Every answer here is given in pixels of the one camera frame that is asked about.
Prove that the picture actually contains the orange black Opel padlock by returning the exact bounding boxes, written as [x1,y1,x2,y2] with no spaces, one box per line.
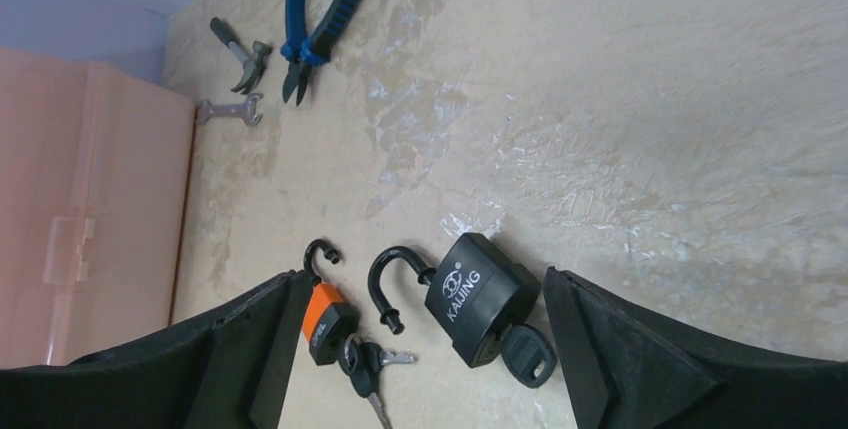
[302,238,360,366]

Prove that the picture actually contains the small black-handled hammer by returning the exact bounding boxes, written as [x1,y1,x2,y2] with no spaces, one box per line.
[209,17,273,95]

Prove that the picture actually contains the black-head key pair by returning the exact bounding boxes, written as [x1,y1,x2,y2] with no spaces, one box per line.
[338,333,417,429]

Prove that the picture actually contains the blue-black handled pliers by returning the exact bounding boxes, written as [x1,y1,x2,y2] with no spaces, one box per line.
[280,0,361,103]

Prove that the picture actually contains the silver open-end wrench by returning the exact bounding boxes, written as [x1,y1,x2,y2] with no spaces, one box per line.
[195,92,263,127]

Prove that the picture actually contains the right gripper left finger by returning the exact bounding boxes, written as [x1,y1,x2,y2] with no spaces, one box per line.
[1,271,312,428]

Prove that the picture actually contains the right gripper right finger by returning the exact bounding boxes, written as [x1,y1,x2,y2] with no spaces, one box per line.
[543,267,847,428]

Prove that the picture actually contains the pink plastic toolbox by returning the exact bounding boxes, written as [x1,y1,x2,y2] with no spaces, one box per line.
[1,47,195,369]

